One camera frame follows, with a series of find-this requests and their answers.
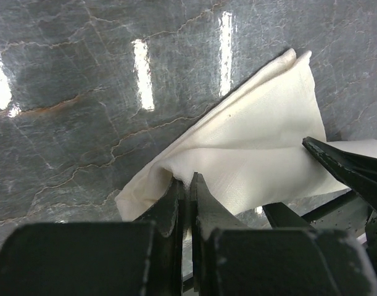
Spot white cloth napkin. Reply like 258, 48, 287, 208
114, 47, 377, 222

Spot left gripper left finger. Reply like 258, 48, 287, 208
135, 179, 184, 295

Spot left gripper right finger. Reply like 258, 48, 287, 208
190, 172, 249, 295

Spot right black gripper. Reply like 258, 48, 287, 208
262, 137, 377, 247

